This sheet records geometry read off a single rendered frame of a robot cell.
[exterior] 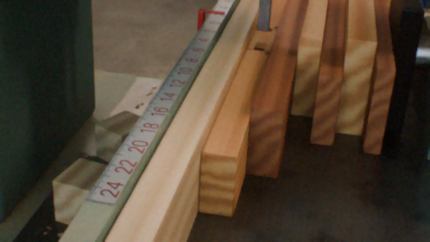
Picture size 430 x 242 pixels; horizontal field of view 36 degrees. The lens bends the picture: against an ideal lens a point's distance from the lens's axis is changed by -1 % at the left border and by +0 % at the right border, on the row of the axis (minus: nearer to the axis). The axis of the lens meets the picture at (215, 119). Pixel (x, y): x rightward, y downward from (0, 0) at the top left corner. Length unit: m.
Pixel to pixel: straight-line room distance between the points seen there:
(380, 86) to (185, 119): 0.14
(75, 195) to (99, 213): 0.24
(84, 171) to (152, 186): 0.23
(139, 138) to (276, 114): 0.10
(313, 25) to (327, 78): 0.09
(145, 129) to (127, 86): 0.43
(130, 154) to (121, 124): 0.29
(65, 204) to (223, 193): 0.19
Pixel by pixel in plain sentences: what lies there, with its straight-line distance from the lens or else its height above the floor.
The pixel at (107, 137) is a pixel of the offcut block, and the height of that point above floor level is 0.83.
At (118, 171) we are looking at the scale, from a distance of 0.31.
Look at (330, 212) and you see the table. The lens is 0.39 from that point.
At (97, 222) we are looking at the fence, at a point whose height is 0.96.
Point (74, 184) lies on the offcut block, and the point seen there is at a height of 0.84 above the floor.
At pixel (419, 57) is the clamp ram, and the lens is 0.50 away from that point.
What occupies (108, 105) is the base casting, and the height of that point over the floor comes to 0.80.
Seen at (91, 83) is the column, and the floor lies 0.84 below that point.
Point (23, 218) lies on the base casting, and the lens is 0.56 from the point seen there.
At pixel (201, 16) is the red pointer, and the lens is 0.52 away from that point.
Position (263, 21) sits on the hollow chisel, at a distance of 0.51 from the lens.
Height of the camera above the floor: 1.12
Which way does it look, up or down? 27 degrees down
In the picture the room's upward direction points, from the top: 3 degrees clockwise
